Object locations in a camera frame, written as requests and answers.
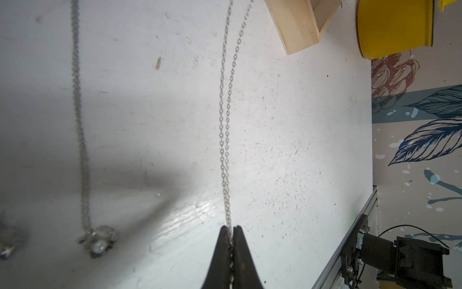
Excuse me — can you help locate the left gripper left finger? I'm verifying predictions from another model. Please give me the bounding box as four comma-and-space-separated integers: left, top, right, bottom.
202, 226, 232, 289

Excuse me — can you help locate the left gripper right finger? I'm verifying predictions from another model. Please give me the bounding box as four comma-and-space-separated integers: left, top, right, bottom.
232, 226, 263, 289

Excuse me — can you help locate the thin silver necklace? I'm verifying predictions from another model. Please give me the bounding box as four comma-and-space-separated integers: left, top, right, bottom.
0, 216, 26, 260
70, 0, 119, 259

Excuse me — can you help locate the wooden jewelry display stand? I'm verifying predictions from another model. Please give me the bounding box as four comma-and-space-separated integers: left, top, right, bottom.
266, 0, 341, 55

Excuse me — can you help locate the yellow pot with black lid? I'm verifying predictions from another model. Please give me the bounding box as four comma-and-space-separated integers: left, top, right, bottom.
356, 0, 454, 60

